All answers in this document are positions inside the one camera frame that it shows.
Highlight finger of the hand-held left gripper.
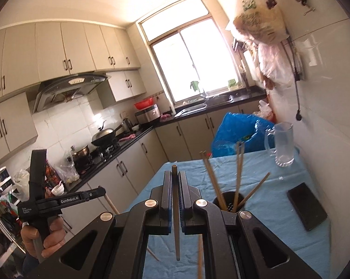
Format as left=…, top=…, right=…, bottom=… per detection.
left=88, top=188, right=107, bottom=203

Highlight black power cable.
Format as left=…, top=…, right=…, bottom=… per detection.
left=288, top=39, right=304, bottom=121

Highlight wooden chopstick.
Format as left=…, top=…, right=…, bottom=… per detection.
left=172, top=165, right=181, bottom=261
left=200, top=150, right=222, bottom=208
left=204, top=150, right=225, bottom=208
left=245, top=172, right=271, bottom=205
left=235, top=143, right=245, bottom=211
left=233, top=141, right=242, bottom=211
left=197, top=235, right=204, bottom=279

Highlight steel sink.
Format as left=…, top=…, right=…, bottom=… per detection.
left=175, top=102, right=207, bottom=117

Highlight metal kettle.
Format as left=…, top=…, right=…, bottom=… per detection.
left=121, top=117, right=135, bottom=133

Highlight metal cooking pot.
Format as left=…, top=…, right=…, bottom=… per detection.
left=70, top=145, right=91, bottom=163

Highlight silver rice cooker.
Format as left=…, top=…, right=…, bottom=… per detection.
left=135, top=104, right=161, bottom=124

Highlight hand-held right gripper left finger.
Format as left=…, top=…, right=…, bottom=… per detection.
left=27, top=171, right=174, bottom=279

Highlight cream kitchen cabinets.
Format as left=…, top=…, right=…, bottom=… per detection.
left=0, top=20, right=148, bottom=154
left=57, top=100, right=268, bottom=239

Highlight range hood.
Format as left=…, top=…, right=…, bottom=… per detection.
left=33, top=73, right=111, bottom=114

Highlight dark grey chopstick holder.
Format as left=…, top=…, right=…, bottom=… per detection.
left=213, top=191, right=246, bottom=213

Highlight clear bag of food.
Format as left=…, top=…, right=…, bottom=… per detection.
left=54, top=157, right=81, bottom=185

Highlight blue towel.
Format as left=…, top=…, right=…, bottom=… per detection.
left=121, top=148, right=332, bottom=279

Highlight metal faucet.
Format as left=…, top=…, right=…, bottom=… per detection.
left=200, top=89, right=219, bottom=102

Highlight black smartphone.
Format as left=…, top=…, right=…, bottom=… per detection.
left=287, top=183, right=328, bottom=231

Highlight clear plastic bag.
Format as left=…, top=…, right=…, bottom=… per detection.
left=252, top=42, right=296, bottom=89

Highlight crumpled plastic bag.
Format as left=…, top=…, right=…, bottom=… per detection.
left=252, top=99, right=277, bottom=123

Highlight cream upper kitchen cabinets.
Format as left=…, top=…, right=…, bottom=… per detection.
left=0, top=20, right=148, bottom=154

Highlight blue plastic bag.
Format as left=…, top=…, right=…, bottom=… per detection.
left=211, top=112, right=275, bottom=158

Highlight black wok with lid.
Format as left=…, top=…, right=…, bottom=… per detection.
left=91, top=120, right=124, bottom=147

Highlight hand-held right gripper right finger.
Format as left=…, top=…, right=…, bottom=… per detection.
left=178, top=171, right=323, bottom=279

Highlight metal wall rack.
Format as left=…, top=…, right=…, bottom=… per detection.
left=231, top=38, right=249, bottom=53

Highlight clear glass mug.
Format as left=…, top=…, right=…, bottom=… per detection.
left=263, top=122, right=296, bottom=167

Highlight black kitchen countertop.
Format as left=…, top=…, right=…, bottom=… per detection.
left=46, top=91, right=267, bottom=186

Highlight cream lower kitchen cabinets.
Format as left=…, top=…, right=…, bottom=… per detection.
left=57, top=100, right=268, bottom=239

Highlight white printed plastic bag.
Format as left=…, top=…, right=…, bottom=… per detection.
left=226, top=0, right=290, bottom=45

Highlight person's left hand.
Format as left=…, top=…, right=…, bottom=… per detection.
left=20, top=216, right=65, bottom=260

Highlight white storage shelf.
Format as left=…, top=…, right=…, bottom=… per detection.
left=0, top=167, right=13, bottom=198

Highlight gas stove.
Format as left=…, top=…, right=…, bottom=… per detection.
left=76, top=144, right=126, bottom=169

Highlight red plastic basin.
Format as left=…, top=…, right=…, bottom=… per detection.
left=133, top=98, right=157, bottom=111

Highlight kitchen window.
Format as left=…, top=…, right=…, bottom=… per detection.
left=136, top=0, right=246, bottom=105

